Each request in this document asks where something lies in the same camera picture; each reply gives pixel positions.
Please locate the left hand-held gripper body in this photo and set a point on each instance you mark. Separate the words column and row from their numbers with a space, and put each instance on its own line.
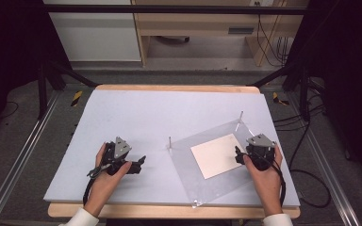
column 121, row 147

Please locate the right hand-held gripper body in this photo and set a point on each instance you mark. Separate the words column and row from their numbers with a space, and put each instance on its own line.
column 260, row 150

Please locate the cream paper sheet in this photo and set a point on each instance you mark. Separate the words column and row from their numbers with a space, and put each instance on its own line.
column 217, row 155

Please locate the clear acrylic stand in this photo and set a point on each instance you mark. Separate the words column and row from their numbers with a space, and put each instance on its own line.
column 185, row 169

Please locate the person's right hand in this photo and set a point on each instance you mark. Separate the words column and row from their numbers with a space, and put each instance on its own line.
column 267, row 185

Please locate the person's left hand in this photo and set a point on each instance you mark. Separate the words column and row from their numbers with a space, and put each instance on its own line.
column 102, row 188

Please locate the pale blue board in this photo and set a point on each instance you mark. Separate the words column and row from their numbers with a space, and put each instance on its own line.
column 144, row 119

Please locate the yellow clamp right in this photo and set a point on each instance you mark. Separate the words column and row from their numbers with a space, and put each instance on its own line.
column 276, row 98

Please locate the wooden table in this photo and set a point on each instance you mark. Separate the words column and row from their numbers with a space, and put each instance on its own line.
column 169, row 212

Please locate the yellow black tape piece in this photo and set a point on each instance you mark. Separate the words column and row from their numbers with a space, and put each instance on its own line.
column 77, row 98

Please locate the black metal stand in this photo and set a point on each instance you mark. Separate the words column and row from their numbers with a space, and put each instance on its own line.
column 42, row 91
column 304, row 94

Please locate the black curtain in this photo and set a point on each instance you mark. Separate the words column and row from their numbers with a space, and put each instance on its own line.
column 348, row 78
column 9, row 47

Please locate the white cabinet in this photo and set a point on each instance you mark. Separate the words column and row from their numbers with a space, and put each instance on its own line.
column 97, row 34

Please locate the black object under desk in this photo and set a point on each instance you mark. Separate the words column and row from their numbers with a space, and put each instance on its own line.
column 172, row 40

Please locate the wooden desk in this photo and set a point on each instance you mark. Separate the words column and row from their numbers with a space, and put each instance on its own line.
column 194, row 23

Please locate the black horizontal bar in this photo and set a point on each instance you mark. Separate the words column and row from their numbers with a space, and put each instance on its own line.
column 169, row 9

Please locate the aluminium floor rail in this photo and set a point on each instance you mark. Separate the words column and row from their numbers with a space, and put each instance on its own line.
column 19, row 157
column 323, row 163

